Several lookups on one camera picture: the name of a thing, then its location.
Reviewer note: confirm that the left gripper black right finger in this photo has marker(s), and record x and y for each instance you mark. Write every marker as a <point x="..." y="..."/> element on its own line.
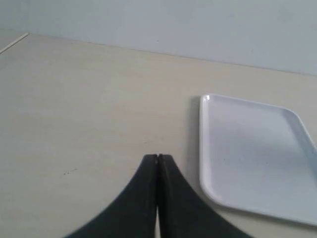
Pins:
<point x="181" y="212"/>

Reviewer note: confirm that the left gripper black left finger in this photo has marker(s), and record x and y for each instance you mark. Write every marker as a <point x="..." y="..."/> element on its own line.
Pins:
<point x="133" y="213"/>

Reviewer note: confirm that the white rectangular plastic tray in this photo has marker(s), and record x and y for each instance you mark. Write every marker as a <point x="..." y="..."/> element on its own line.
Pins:
<point x="257" y="158"/>

